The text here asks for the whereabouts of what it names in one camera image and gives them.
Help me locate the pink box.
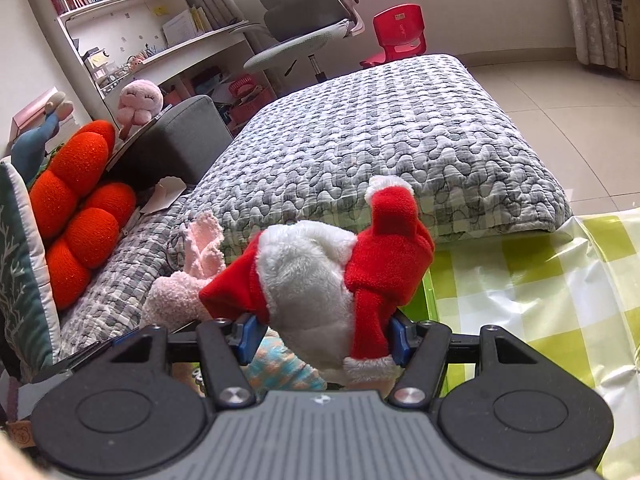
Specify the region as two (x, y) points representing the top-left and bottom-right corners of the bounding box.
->
(12, 87), (59, 134)

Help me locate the dark grey cushion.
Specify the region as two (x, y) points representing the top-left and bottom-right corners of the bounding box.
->
(107, 95), (234, 192)

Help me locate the pink fluffy plush cloth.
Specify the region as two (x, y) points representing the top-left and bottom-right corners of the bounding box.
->
(140, 210), (226, 329)

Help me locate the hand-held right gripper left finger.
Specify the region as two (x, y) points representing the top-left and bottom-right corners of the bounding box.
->
(107, 312), (268, 407)

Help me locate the red and white santa plush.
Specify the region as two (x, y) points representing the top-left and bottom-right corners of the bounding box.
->
(199, 176), (436, 386)

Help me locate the grey quilted floor cushion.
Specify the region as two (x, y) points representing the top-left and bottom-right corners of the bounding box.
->
(167, 54), (574, 266)

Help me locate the white wall bookshelf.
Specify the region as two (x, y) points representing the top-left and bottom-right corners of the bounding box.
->
(20, 0), (183, 126)

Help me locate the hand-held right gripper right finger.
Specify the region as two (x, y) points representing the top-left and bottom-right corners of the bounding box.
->
(385, 316), (538, 407)

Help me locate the orange knot cushion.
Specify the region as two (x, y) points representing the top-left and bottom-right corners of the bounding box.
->
(29, 120), (137, 311)

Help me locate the grey checked quilted sofa cover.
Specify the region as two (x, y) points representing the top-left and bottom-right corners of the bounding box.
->
(55, 187), (226, 362)

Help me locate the white curved desk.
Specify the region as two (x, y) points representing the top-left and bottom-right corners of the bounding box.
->
(57, 20), (281, 127)

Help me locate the green coral print pillow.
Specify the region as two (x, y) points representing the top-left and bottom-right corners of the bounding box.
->
(0, 157), (64, 377)

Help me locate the red plastic chair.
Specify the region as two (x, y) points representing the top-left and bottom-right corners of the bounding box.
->
(360, 4), (429, 69)

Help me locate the wooden shelf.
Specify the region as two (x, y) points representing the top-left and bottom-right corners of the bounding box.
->
(602, 0), (640, 83)

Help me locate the blue plush toy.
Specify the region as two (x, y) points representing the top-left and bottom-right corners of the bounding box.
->
(10, 92), (75, 181)

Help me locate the green plastic tray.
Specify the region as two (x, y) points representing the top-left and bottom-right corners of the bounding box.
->
(420, 260), (483, 396)

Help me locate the yellow-green plaid plastic mat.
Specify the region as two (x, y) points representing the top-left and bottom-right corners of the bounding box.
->
(430, 215), (640, 480)

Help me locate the pink octopus plush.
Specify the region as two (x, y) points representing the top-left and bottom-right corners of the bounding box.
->
(116, 79), (165, 140)

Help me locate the white folded paper box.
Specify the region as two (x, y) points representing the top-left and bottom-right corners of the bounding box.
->
(139, 176), (187, 214)

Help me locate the rag doll with checked dress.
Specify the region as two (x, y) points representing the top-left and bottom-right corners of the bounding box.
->
(244, 337), (329, 394)

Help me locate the red plastic basket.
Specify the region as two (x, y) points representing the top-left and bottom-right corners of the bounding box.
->
(229, 75), (267, 112)

